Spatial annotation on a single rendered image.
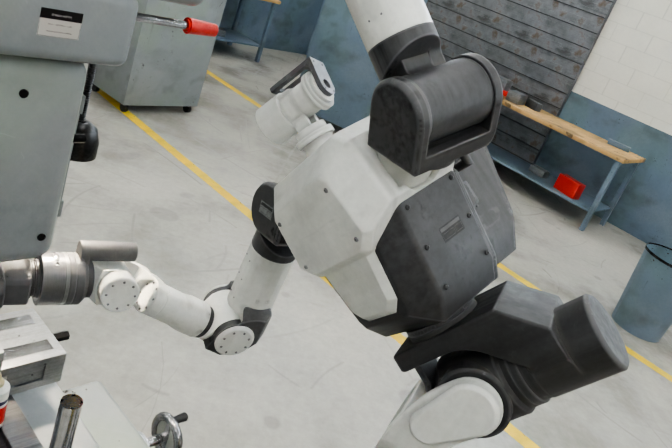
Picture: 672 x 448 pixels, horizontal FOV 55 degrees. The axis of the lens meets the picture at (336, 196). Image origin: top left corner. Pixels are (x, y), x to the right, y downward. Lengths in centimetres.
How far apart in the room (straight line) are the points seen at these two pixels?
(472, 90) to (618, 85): 746
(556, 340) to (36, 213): 74
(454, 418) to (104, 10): 73
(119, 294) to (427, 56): 64
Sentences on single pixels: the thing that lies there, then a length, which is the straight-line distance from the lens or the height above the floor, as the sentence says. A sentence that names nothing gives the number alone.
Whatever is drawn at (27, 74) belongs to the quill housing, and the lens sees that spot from 90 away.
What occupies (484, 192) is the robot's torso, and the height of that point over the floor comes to 162.
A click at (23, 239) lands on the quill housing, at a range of 102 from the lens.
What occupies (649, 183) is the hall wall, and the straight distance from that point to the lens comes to 812.
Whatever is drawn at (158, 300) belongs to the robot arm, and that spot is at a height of 120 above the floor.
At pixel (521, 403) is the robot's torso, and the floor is 140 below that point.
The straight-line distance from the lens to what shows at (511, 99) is 782.
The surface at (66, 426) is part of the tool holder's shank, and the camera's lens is 80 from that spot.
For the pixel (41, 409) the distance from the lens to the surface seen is 145.
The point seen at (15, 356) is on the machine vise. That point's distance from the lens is 132.
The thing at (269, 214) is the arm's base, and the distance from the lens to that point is 113.
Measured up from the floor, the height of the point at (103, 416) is 76.
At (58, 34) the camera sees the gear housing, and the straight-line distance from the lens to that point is 87.
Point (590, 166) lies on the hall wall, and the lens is 831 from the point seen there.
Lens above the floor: 188
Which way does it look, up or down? 21 degrees down
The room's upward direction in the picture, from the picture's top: 21 degrees clockwise
